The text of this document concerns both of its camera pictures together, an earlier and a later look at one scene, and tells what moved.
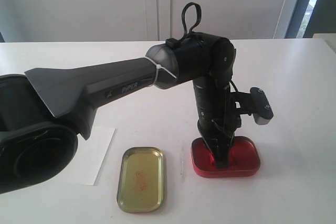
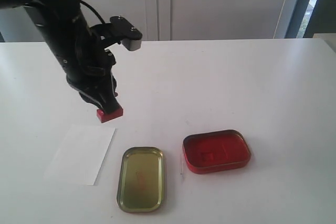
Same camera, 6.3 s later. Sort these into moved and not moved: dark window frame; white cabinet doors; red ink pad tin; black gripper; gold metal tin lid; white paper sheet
Moved: black gripper; red ink pad tin
Not moved: gold metal tin lid; dark window frame; white paper sheet; white cabinet doors
